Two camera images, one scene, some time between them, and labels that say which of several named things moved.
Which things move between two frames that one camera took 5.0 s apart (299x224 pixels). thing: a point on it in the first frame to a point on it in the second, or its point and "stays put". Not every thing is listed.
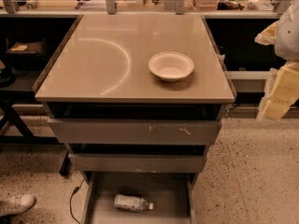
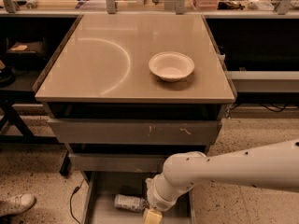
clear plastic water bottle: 132,203 stays put
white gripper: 288,36 to 159,201
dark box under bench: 25,55 stays put
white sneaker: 16,204 stays put
